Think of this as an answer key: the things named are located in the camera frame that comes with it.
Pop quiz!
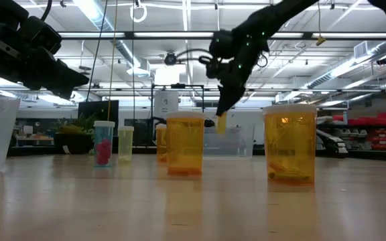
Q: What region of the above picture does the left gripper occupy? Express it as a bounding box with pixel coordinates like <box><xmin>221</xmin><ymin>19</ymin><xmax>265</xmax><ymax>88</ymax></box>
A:
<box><xmin>0</xmin><ymin>25</ymin><xmax>90</xmax><ymax>100</ymax></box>

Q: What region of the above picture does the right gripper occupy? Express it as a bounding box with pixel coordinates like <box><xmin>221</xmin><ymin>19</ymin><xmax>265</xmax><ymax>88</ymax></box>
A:
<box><xmin>214</xmin><ymin>46</ymin><xmax>261</xmax><ymax>117</ymax></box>

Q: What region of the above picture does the small pale yellow pill bottle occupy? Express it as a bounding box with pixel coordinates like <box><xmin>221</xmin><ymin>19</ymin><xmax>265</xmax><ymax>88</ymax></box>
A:
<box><xmin>216</xmin><ymin>112</ymin><xmax>229</xmax><ymax>135</ymax></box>

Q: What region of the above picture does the medium orange pill bottle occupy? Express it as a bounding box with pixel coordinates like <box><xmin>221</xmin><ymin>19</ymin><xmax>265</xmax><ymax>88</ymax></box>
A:
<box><xmin>165</xmin><ymin>111</ymin><xmax>206</xmax><ymax>176</ymax></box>

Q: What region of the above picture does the clear cup with pink items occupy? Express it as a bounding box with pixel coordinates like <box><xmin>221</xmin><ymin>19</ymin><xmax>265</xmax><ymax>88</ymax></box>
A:
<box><xmin>93</xmin><ymin>120</ymin><xmax>116</xmax><ymax>167</ymax></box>

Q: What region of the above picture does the small orange pill bottle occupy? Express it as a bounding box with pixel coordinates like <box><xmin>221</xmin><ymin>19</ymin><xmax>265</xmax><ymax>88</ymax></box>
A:
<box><xmin>155</xmin><ymin>124</ymin><xmax>168</xmax><ymax>164</ymax></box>

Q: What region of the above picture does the pale green pill bottle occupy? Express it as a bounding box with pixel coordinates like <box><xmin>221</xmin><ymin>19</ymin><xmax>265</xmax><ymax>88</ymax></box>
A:
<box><xmin>117</xmin><ymin>125</ymin><xmax>135</xmax><ymax>162</ymax></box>

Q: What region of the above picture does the clear plastic bin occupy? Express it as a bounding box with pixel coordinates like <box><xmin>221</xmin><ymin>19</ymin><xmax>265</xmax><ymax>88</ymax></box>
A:
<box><xmin>203</xmin><ymin>124</ymin><xmax>256</xmax><ymax>157</ymax></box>

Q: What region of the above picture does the large orange pill bottle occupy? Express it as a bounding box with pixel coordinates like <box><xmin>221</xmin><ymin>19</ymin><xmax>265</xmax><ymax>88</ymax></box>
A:
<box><xmin>263</xmin><ymin>104</ymin><xmax>318</xmax><ymax>185</ymax></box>

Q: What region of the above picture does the black monitor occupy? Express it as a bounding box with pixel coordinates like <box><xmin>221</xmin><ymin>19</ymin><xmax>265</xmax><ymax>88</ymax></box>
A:
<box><xmin>78</xmin><ymin>100</ymin><xmax>119</xmax><ymax>135</ymax></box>

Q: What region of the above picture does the potted green plant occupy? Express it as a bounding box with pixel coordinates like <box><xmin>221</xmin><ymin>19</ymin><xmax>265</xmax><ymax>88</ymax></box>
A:
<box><xmin>54</xmin><ymin>113</ymin><xmax>97</xmax><ymax>155</ymax></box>

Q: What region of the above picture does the white sign board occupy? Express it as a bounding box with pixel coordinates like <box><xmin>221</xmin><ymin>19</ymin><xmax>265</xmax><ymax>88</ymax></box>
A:
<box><xmin>153</xmin><ymin>90</ymin><xmax>180</xmax><ymax>118</ymax></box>

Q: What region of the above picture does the round black ceiling fixture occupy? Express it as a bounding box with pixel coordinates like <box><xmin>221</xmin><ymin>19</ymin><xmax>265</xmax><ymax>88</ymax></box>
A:
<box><xmin>164</xmin><ymin>52</ymin><xmax>178</xmax><ymax>66</ymax></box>

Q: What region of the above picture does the black overhead light bar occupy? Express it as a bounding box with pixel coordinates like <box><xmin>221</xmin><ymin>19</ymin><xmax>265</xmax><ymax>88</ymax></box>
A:
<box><xmin>58</xmin><ymin>31</ymin><xmax>386</xmax><ymax>40</ymax></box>

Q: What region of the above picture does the yellow hanging connector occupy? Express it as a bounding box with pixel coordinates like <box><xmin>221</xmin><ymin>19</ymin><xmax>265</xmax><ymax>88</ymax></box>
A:
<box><xmin>315</xmin><ymin>0</ymin><xmax>327</xmax><ymax>47</ymax></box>

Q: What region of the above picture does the white and black machine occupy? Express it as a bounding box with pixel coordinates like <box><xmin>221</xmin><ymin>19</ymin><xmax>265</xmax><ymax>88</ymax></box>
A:
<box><xmin>316</xmin><ymin>129</ymin><xmax>348</xmax><ymax>155</ymax></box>

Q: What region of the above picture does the red storage bins shelf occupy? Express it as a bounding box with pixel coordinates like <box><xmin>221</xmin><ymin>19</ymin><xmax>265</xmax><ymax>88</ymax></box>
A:
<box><xmin>316</xmin><ymin>112</ymin><xmax>386</xmax><ymax>151</ymax></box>

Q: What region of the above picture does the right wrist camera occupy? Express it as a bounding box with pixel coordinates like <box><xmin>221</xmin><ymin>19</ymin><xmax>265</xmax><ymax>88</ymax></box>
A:
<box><xmin>198</xmin><ymin>55</ymin><xmax>222</xmax><ymax>80</ymax></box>

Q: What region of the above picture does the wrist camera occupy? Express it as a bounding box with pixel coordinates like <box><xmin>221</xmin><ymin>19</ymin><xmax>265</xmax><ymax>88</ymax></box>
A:
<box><xmin>18</xmin><ymin>15</ymin><xmax>62</xmax><ymax>55</ymax></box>
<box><xmin>198</xmin><ymin>55</ymin><xmax>222</xmax><ymax>80</ymax></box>

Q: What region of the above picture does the black hanging cable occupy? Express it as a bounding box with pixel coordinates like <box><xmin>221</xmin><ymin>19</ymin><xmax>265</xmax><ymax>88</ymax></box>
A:
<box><xmin>131</xmin><ymin>0</ymin><xmax>135</xmax><ymax>121</ymax></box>
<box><xmin>85</xmin><ymin>0</ymin><xmax>109</xmax><ymax>102</ymax></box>

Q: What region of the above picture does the black metal frame stand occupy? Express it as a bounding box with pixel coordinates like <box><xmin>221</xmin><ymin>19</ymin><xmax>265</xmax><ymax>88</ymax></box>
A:
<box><xmin>151</xmin><ymin>84</ymin><xmax>204</xmax><ymax>148</ymax></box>

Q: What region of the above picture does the yellow hanging cord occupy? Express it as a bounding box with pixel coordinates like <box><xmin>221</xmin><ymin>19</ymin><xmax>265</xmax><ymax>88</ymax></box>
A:
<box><xmin>107</xmin><ymin>0</ymin><xmax>119</xmax><ymax>112</ymax></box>

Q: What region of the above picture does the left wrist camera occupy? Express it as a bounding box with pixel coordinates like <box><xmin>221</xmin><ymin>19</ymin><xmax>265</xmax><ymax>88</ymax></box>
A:
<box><xmin>18</xmin><ymin>15</ymin><xmax>62</xmax><ymax>55</ymax></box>

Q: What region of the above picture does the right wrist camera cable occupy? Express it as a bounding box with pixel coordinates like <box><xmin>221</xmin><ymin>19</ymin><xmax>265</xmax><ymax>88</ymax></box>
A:
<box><xmin>175</xmin><ymin>48</ymin><xmax>214</xmax><ymax>65</ymax></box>

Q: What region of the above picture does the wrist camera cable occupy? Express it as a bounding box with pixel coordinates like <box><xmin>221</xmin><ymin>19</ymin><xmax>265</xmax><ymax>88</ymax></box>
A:
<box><xmin>175</xmin><ymin>48</ymin><xmax>214</xmax><ymax>65</ymax></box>
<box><xmin>40</xmin><ymin>0</ymin><xmax>54</xmax><ymax>21</ymax></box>

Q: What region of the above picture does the silver ceiling duct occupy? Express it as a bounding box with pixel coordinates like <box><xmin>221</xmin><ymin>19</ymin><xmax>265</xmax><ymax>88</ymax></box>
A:
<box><xmin>74</xmin><ymin>0</ymin><xmax>143</xmax><ymax>68</ymax></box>

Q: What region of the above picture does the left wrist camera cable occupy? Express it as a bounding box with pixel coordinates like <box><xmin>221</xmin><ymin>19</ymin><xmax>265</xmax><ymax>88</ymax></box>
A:
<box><xmin>40</xmin><ymin>0</ymin><xmax>54</xmax><ymax>21</ymax></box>

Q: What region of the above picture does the white cable loop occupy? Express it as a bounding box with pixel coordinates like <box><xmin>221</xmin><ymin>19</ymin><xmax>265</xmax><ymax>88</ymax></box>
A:
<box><xmin>129</xmin><ymin>2</ymin><xmax>148</xmax><ymax>23</ymax></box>

